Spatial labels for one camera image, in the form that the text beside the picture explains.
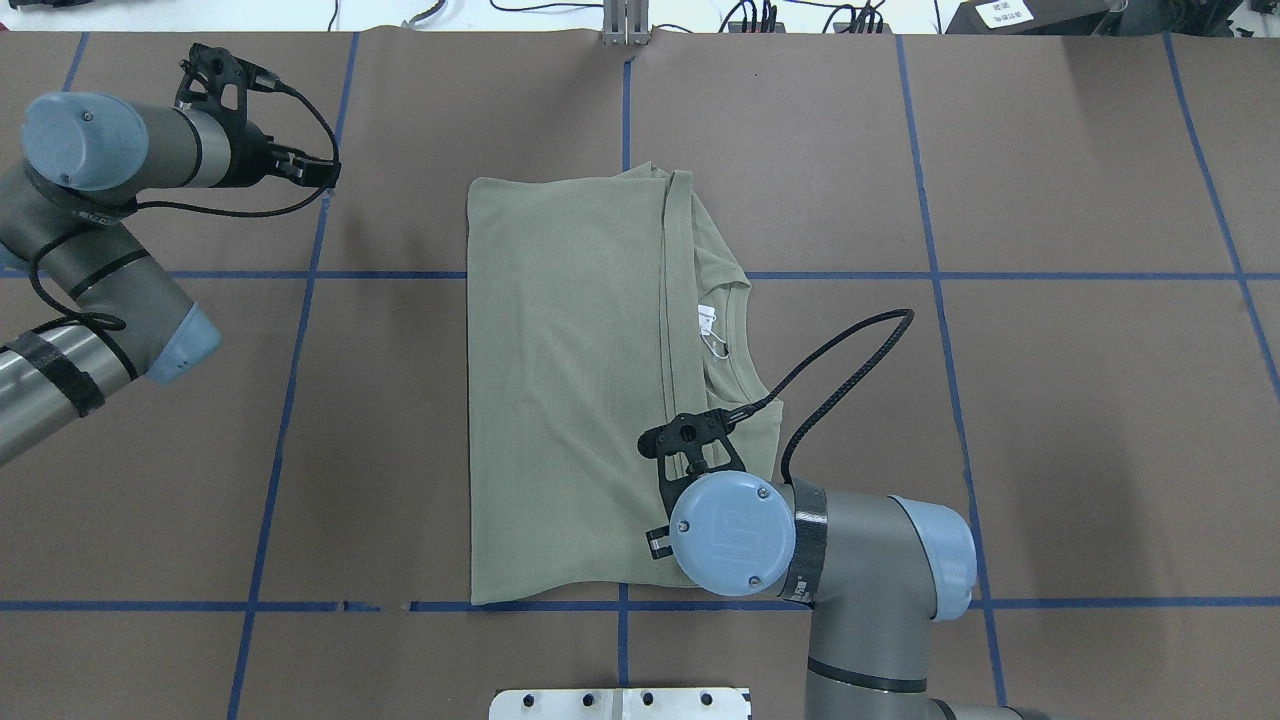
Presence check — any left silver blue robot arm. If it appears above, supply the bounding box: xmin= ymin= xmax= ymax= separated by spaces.
xmin=3 ymin=92 xmax=340 ymax=462

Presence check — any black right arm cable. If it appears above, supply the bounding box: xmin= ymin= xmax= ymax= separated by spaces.
xmin=724 ymin=307 xmax=916 ymax=486

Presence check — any olive green long-sleeve shirt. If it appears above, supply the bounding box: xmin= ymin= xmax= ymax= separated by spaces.
xmin=466 ymin=163 xmax=768 ymax=605

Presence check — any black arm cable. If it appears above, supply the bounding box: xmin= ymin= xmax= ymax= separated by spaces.
xmin=724 ymin=307 xmax=916 ymax=486
xmin=28 ymin=78 xmax=343 ymax=336

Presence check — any black box with label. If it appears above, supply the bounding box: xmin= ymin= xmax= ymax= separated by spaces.
xmin=943 ymin=1 xmax=1119 ymax=36

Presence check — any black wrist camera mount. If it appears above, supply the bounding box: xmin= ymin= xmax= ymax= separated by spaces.
xmin=637 ymin=405 xmax=755 ymax=516
xmin=174 ymin=44 xmax=255 ymax=117

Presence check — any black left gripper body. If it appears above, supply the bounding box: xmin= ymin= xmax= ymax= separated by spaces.
xmin=236 ymin=120 xmax=308 ymax=188

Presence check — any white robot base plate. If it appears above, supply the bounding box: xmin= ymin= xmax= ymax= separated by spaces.
xmin=488 ymin=687 xmax=753 ymax=719

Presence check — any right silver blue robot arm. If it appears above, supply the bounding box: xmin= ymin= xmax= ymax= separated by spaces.
xmin=646 ymin=470 xmax=1043 ymax=719

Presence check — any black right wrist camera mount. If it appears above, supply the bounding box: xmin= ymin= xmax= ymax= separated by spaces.
xmin=637 ymin=405 xmax=755 ymax=516

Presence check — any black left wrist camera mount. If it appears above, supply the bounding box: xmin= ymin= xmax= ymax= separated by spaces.
xmin=174 ymin=44 xmax=255 ymax=117

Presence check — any grey aluminium frame post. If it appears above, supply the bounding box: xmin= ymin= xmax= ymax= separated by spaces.
xmin=600 ymin=0 xmax=652 ymax=47

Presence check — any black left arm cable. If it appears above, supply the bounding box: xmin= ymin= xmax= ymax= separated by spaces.
xmin=28 ymin=78 xmax=343 ymax=336

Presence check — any white paper price tag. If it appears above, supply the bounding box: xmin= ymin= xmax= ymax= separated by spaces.
xmin=698 ymin=304 xmax=717 ymax=336

